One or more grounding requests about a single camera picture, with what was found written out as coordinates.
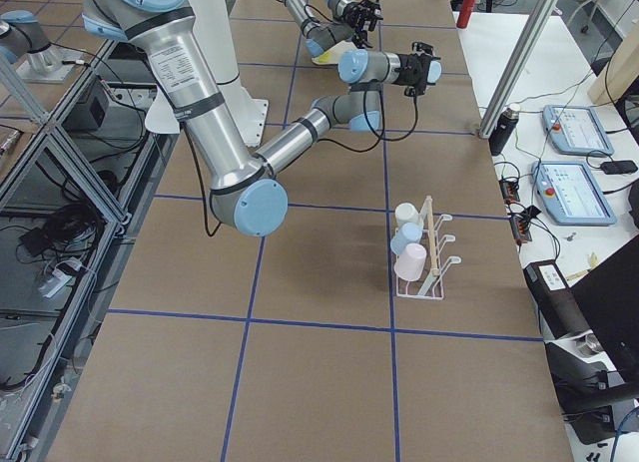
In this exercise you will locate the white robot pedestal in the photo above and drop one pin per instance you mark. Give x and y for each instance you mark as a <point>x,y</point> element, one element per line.
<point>212,32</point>

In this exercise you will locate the pink cup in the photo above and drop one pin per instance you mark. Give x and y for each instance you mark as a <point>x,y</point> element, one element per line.
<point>410,263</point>

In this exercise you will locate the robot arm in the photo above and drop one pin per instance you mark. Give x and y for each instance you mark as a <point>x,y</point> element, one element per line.
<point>191,55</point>
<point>319,18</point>

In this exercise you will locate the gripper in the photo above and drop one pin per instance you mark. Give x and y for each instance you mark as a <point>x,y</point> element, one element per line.
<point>353,14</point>
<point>410,69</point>

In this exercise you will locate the red water bottle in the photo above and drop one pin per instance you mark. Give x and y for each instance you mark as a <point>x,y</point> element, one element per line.
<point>464,13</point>

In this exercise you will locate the near teach pendant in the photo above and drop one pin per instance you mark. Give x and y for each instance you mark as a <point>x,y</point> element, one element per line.
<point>570,194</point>

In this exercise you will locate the black label box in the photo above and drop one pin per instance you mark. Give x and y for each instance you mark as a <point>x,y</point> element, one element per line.
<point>557,311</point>

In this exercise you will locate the light blue cup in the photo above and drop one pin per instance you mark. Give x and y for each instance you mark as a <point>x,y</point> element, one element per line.
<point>434,72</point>
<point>406,234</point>

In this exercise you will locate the cream plastic tray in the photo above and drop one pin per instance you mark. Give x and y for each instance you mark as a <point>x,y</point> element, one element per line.
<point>332,56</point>

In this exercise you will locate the cream cup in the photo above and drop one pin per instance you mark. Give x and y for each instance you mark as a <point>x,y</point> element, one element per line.
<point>406,213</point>

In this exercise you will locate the teach pendant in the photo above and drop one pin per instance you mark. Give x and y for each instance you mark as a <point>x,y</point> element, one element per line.
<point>576,130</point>
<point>570,194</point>

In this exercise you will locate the aluminium frame post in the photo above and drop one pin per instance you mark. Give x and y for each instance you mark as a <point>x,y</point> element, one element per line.
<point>515,65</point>

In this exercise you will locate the white cup rack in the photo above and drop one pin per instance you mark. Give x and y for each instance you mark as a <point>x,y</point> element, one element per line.
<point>430,286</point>

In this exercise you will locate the far teach pendant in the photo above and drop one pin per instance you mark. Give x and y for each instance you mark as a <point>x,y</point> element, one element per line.
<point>576,130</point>

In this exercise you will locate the black monitor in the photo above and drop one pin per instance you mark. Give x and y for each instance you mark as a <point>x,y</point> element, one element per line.
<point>608,299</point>

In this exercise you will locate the black thermos bottle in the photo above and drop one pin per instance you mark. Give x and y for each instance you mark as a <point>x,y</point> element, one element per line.
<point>506,123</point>

